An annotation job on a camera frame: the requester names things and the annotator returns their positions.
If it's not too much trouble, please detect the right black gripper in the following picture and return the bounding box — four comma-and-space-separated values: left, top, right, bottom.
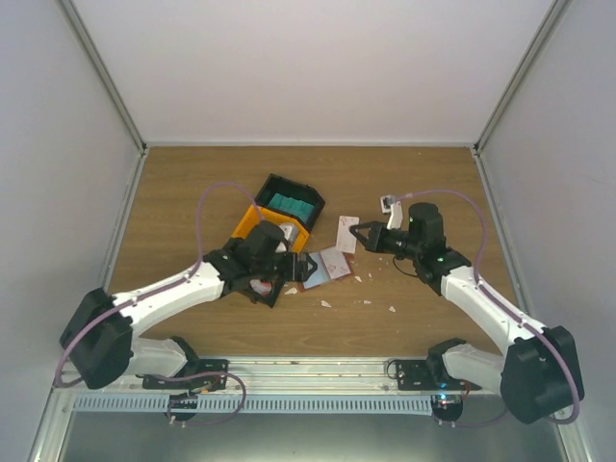
350, 221, 422, 261

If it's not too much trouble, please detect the brown leather card holder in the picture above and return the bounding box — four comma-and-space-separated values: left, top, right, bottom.
298, 246, 352, 291

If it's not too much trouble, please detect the white card with brown print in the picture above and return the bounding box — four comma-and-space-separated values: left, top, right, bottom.
336, 216, 360, 254

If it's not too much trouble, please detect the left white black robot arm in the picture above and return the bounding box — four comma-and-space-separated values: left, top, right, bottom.
59, 249, 318, 390

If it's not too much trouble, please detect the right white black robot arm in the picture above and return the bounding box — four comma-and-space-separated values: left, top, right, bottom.
350, 219, 584, 425

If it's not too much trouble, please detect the black bin with red cards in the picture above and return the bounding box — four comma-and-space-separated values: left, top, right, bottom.
240, 278, 286, 308

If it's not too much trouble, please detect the teal card stack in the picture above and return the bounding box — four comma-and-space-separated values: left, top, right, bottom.
268, 192, 315, 221

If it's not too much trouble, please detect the black bin with teal cards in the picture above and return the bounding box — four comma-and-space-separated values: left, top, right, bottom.
255, 174, 325, 232

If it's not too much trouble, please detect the orange plastic bin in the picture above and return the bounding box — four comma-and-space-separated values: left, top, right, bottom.
232, 205, 310, 252

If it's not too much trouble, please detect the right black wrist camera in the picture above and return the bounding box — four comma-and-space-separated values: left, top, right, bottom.
408, 202, 446, 246

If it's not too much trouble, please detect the aluminium front rail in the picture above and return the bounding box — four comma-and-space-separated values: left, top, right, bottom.
52, 353, 574, 394

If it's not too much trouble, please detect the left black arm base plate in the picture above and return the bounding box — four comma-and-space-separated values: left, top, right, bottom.
141, 358, 229, 392

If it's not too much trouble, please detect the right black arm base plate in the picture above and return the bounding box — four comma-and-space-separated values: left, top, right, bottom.
384, 359, 481, 393

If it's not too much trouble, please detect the grey slotted cable duct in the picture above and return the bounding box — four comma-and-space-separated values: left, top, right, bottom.
73, 394, 432, 416

